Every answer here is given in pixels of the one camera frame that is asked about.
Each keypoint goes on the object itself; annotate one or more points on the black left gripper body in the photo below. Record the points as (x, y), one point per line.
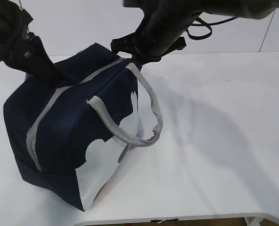
(14, 58)

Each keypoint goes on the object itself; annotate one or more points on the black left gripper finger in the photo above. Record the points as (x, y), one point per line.
(38, 64)

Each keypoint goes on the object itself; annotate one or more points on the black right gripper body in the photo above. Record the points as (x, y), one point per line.
(154, 38)

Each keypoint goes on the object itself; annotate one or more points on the navy blue lunch bag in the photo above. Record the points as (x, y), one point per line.
(70, 139)

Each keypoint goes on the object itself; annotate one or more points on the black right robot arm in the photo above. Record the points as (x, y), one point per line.
(186, 12)

